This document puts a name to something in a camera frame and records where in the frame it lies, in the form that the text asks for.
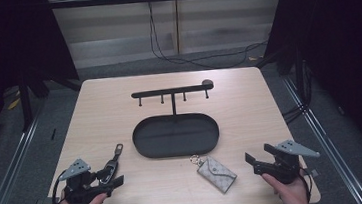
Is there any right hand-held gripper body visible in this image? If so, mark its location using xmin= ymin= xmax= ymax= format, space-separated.
xmin=251 ymin=136 xmax=323 ymax=188

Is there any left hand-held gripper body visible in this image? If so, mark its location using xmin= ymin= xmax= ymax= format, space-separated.
xmin=56 ymin=155 xmax=114 ymax=204

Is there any grey patterned key pouch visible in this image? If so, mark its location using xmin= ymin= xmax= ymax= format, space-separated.
xmin=189 ymin=150 xmax=240 ymax=197

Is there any black oval tray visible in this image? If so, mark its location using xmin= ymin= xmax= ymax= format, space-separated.
xmin=126 ymin=78 xmax=222 ymax=162

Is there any person's right hand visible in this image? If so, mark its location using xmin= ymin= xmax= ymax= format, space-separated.
xmin=261 ymin=168 xmax=310 ymax=204

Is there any black metal stand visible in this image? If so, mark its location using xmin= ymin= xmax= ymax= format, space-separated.
xmin=16 ymin=75 xmax=36 ymax=132
xmin=291 ymin=44 xmax=308 ymax=107

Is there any yellow floor tape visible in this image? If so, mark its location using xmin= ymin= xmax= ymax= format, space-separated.
xmin=6 ymin=96 xmax=23 ymax=112

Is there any dark curtain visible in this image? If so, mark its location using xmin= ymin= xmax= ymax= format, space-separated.
xmin=258 ymin=0 xmax=362 ymax=177
xmin=0 ymin=0 xmax=88 ymax=164

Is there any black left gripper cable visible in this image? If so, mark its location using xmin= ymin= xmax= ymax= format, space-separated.
xmin=47 ymin=169 xmax=71 ymax=204

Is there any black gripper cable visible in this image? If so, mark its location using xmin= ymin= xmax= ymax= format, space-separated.
xmin=47 ymin=169 xmax=71 ymax=204
xmin=297 ymin=166 xmax=314 ymax=204

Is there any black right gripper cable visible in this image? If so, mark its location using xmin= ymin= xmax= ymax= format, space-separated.
xmin=297 ymin=166 xmax=314 ymax=204

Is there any bundle of black floor cables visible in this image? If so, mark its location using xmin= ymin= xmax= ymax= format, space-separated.
xmin=277 ymin=58 xmax=318 ymax=125

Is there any long black wall cable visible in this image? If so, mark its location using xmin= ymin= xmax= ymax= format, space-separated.
xmin=145 ymin=0 xmax=271 ymax=77

